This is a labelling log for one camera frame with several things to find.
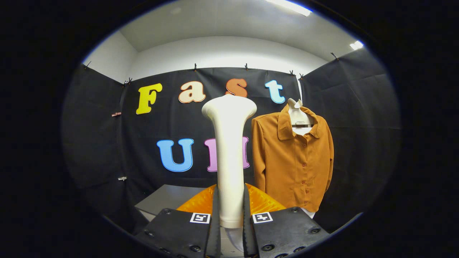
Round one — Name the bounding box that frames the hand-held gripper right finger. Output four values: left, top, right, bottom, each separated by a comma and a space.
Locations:
243, 184, 330, 258

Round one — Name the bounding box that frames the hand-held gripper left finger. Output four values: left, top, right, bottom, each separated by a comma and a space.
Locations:
134, 184, 221, 258

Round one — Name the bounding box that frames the white ribbed steamer hose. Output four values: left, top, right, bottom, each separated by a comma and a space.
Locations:
225, 228, 245, 253

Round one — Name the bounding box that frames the white garment steamer head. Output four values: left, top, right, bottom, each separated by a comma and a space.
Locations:
202, 94, 257, 229

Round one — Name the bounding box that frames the orange button-up shirt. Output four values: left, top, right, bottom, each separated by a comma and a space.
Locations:
251, 104, 335, 212

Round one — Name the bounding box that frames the white plastic clothes hanger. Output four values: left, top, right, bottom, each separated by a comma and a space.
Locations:
287, 98, 315, 136

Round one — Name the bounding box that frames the grey cabinet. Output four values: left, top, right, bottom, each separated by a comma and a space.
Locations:
134, 184, 216, 233

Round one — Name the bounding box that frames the row of black clips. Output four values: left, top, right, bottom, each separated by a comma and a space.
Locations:
84, 52, 339, 86

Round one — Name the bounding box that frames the long ceiling light panel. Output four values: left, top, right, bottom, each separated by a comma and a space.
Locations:
264, 0, 312, 17

